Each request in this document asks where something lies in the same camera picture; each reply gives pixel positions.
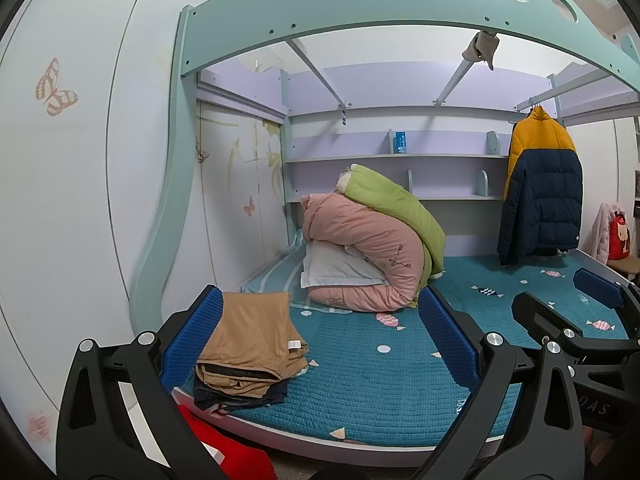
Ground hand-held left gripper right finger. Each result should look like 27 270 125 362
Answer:
410 287 586 480

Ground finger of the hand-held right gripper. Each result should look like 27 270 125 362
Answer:
574 267 640 321
512 291 640 366

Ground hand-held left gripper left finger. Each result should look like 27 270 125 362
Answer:
56 284 236 480

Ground tan jacket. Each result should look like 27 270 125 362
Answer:
195 291 310 401

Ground dark navy folded clothes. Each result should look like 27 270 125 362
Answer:
192 377 291 413

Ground wooden chair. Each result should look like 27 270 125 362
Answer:
605 257 640 281

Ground red bag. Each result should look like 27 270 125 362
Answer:
607 212 632 261

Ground pink jacket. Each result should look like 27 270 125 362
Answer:
589 202 626 261

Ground teal quilted mattress pad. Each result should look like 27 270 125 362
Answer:
172 255 633 446

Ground striped teal sheet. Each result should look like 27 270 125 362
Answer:
240 230 351 315

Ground yellow and navy puffer jacket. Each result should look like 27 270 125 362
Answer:
497 106 583 267

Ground pink quilt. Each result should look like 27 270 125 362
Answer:
301 193 426 313

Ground red cloth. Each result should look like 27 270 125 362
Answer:
177 405 278 480

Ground white pillow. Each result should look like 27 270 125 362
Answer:
301 241 386 288

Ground green quilt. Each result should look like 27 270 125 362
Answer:
337 164 447 306

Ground lavender shelf unit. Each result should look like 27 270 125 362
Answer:
282 62 556 256

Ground white butterfly wardrobe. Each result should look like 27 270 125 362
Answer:
0 0 206 461

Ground grey hanging cloth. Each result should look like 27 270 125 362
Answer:
461 30 500 71

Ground mint green bunk bed frame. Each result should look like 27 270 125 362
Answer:
130 0 640 341

